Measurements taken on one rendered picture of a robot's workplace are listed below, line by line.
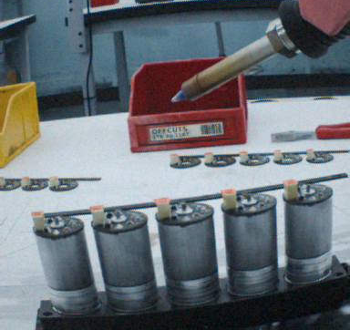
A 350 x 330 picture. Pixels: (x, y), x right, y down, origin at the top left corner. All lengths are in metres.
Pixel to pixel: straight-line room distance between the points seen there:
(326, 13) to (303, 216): 0.12
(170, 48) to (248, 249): 4.53
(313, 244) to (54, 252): 0.12
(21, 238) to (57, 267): 0.18
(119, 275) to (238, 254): 0.05
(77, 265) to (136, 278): 0.03
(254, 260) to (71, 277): 0.08
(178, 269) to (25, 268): 0.15
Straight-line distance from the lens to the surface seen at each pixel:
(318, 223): 0.34
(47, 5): 5.00
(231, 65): 0.29
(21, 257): 0.48
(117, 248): 0.33
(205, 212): 0.34
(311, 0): 0.25
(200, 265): 0.34
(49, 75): 5.05
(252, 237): 0.34
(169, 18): 2.75
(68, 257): 0.34
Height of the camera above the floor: 0.92
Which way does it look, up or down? 15 degrees down
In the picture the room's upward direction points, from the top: 7 degrees counter-clockwise
